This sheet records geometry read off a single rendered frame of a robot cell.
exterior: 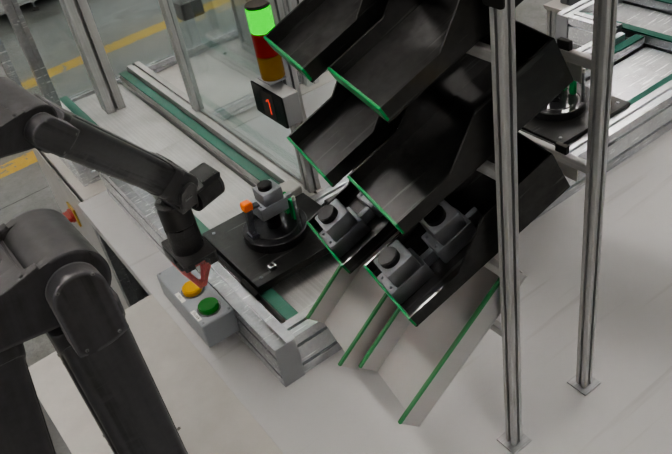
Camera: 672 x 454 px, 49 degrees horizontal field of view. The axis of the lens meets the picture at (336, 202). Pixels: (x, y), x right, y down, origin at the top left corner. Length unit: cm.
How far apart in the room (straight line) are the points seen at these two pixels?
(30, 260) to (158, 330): 107
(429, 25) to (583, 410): 73
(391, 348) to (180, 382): 47
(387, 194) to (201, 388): 66
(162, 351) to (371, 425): 47
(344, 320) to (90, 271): 80
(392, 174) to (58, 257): 54
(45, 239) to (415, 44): 50
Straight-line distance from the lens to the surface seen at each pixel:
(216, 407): 143
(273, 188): 151
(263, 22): 147
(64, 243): 56
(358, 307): 127
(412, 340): 119
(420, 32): 90
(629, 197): 178
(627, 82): 210
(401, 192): 95
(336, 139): 107
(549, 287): 154
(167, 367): 154
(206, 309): 145
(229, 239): 160
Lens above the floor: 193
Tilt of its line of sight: 36 degrees down
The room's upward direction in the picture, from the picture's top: 11 degrees counter-clockwise
